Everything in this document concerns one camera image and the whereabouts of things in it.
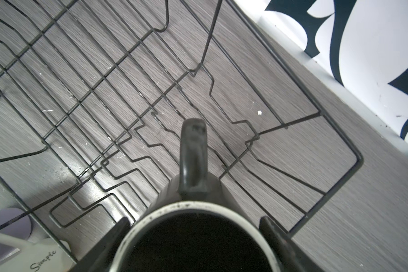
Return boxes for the black mug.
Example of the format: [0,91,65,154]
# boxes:
[110,119,280,272]

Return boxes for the black wire dish rack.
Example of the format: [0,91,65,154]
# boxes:
[0,1,364,263]

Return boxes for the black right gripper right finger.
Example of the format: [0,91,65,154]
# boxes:
[259,216,323,272]

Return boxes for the cream white cup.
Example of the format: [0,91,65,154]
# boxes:
[0,233,74,272]

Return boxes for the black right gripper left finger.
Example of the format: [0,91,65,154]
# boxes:
[70,217,131,272]

